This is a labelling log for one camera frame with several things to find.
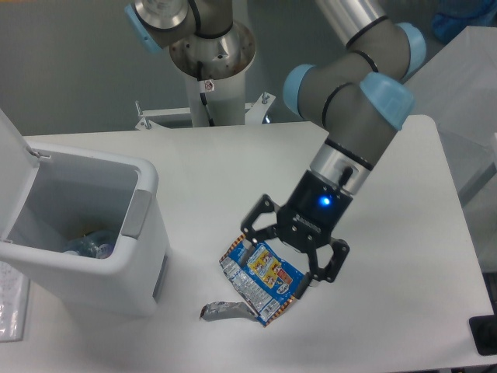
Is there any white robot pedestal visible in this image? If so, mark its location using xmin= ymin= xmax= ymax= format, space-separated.
xmin=169 ymin=22 xmax=255 ymax=127

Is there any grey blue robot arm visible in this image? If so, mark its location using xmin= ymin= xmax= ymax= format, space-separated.
xmin=125 ymin=1 xmax=426 ymax=298

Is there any paper sheet in sleeve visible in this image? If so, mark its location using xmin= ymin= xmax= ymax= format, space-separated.
xmin=1 ymin=262 xmax=30 ymax=343

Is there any blue object in corner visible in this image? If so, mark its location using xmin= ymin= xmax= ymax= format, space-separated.
xmin=431 ymin=1 xmax=496 ymax=44

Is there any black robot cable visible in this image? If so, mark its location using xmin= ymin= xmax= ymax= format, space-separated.
xmin=196 ymin=61 xmax=216 ymax=127

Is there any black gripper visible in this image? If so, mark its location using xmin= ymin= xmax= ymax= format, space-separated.
xmin=241 ymin=170 xmax=353 ymax=298

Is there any white trash can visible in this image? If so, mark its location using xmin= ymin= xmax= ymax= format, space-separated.
xmin=1 ymin=116 xmax=169 ymax=316

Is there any blue snack wrapper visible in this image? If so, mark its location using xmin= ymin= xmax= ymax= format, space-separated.
xmin=200 ymin=235 xmax=304 ymax=327

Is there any white mounting bracket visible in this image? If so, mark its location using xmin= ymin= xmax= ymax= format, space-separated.
xmin=134 ymin=92 xmax=276 ymax=131

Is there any black device at edge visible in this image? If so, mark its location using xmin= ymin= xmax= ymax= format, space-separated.
xmin=469 ymin=315 xmax=496 ymax=356

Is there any clear plastic bottle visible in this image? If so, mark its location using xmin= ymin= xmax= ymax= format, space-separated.
xmin=61 ymin=230 xmax=118 ymax=259

